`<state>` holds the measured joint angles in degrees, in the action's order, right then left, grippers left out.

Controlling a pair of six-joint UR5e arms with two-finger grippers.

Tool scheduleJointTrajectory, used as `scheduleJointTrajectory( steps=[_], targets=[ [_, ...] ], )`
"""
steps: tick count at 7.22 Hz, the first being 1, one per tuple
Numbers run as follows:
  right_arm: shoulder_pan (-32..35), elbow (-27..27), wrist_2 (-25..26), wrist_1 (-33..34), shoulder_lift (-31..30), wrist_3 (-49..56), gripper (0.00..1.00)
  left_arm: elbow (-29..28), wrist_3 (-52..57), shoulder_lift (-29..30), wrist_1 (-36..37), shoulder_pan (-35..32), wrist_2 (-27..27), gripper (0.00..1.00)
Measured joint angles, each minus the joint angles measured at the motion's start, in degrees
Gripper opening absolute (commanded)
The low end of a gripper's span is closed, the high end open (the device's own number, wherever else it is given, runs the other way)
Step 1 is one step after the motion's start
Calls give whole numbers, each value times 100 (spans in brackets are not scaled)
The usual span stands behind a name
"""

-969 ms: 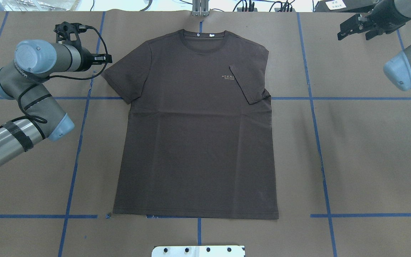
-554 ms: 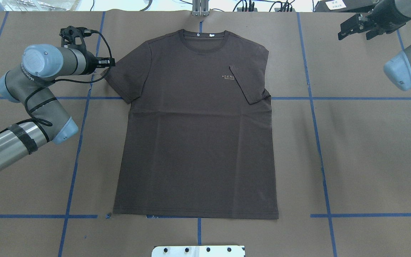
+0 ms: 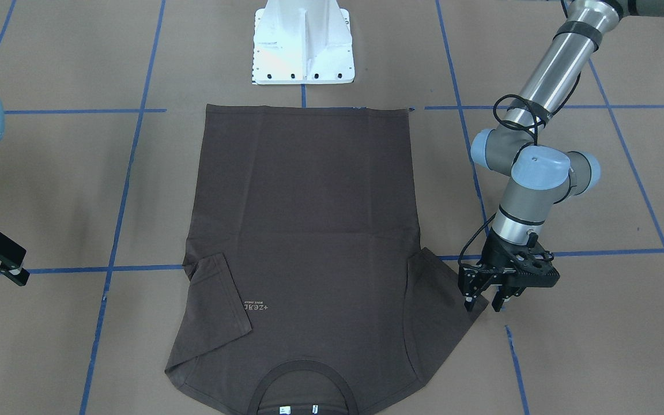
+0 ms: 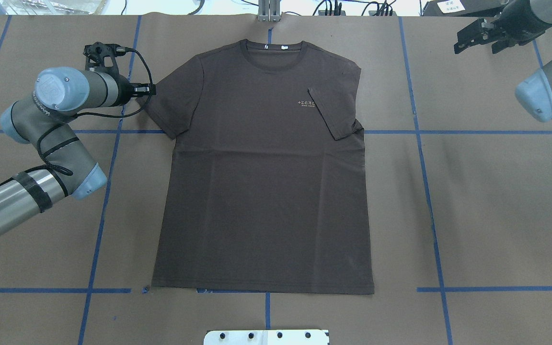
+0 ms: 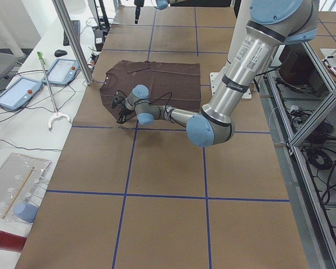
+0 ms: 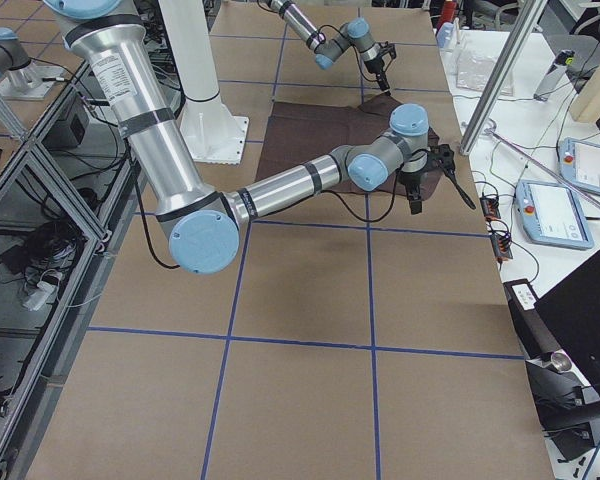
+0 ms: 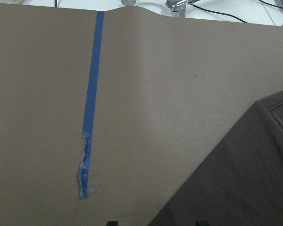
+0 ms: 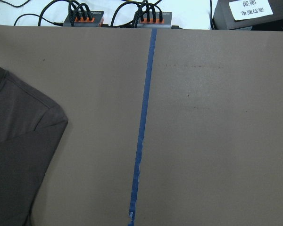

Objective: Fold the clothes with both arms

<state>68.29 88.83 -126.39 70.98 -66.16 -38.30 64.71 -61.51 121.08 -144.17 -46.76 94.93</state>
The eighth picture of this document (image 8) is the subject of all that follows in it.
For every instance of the dark brown t-shirt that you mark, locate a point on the dark brown t-shirt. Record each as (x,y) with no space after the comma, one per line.
(31,127)

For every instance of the grey usb hub left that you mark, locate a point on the grey usb hub left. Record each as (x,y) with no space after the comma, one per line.
(96,21)

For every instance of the black box with label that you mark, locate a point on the black box with label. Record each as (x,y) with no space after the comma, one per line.
(256,15)

